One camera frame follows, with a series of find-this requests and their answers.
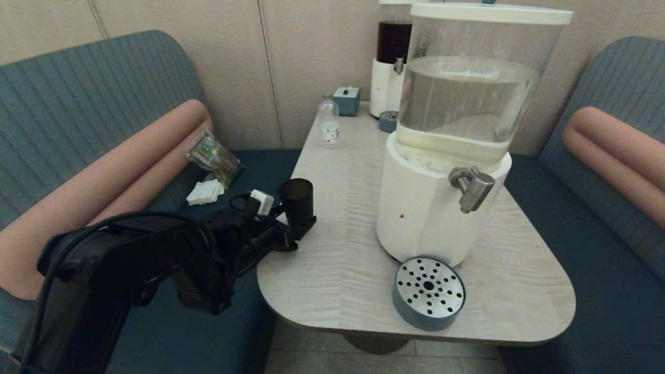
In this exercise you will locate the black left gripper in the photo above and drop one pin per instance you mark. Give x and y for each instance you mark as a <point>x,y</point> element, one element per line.
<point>262,234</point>

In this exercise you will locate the black plastic cup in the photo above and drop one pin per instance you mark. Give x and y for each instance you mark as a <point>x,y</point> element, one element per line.
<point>297,201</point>

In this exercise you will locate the silver metal dispenser tap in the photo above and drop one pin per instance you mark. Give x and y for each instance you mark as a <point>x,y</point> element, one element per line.
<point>475,187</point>

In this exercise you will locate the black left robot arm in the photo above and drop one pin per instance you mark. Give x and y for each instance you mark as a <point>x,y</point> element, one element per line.
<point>104,270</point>

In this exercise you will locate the white paper napkin stack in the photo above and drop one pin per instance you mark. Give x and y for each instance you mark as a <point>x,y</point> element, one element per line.
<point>206,192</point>

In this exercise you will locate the clear plastic snack packet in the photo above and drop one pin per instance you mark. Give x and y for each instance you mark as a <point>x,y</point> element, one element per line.
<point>213,157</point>

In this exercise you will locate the clear plastic bottle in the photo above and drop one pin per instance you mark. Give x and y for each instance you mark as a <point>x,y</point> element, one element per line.
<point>329,127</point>

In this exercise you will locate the small blue tissue box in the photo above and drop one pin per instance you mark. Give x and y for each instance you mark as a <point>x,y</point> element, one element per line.
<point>346,101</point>

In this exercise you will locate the small round blue drip tray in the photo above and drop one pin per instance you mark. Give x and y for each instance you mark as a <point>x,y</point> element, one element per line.
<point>387,121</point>

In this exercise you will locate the round blue perforated drip tray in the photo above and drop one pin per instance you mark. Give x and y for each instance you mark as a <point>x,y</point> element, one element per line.
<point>428,291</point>

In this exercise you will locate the dark drink dispenser white base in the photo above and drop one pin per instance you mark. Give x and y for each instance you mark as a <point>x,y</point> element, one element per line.
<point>387,88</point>

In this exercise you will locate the pink bolster cushion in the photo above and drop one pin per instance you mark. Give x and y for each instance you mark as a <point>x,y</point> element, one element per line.
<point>613,149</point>
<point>104,197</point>

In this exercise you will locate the small metal dispenser tap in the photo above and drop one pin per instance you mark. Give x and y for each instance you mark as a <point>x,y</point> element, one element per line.
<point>399,66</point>

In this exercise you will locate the clear water dispenser white base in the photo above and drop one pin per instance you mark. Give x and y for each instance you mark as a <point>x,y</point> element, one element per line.
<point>467,104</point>

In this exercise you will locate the teal ribbed booth sofa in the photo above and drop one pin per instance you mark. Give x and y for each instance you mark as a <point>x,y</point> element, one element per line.
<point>597,259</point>
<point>104,83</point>

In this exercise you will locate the white dispenser lid blue knob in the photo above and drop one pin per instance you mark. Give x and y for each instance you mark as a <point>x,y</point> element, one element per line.
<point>491,13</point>

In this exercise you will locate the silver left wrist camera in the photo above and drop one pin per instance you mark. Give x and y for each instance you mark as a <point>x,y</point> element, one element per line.
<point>261,201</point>

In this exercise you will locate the table pedestal with base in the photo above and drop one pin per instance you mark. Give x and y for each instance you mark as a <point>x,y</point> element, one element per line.
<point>376,344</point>

